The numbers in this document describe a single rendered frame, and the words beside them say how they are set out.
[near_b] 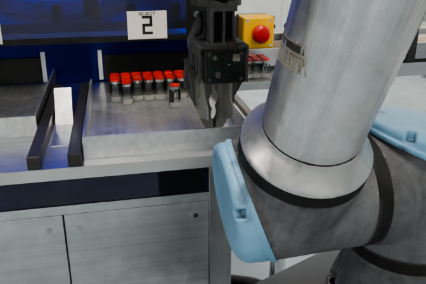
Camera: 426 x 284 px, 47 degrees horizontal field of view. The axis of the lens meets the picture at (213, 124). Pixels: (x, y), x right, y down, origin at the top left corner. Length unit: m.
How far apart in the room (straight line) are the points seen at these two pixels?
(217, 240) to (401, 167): 0.89
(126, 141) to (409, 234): 0.43
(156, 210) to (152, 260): 0.15
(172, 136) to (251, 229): 0.36
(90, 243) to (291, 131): 0.96
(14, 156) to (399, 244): 0.56
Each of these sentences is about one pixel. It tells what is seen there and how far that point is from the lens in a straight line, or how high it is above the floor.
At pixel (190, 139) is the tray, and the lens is 0.76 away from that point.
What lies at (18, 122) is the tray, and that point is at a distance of 0.87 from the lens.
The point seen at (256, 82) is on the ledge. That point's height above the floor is 0.88.
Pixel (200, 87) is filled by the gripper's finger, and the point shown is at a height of 0.98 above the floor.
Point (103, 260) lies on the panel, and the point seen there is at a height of 0.44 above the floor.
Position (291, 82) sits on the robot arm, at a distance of 0.35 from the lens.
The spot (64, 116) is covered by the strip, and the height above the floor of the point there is 0.89.
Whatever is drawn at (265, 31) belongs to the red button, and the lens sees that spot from 1.10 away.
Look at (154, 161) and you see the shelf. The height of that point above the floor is 0.88.
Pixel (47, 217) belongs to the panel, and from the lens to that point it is 1.24.
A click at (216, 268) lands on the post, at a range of 1.36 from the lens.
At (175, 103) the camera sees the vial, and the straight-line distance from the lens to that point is 0.95.
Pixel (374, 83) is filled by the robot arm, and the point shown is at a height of 1.09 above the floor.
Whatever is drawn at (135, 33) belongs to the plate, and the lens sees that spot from 1.08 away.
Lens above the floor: 1.18
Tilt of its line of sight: 20 degrees down
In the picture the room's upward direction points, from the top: straight up
